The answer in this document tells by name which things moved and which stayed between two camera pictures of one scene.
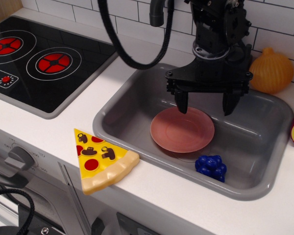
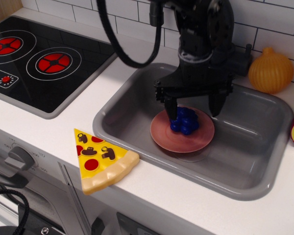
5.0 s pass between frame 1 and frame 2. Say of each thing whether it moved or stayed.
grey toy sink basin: stayed
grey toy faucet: stayed
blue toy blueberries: moved
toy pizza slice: stayed
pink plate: stayed
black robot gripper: moved
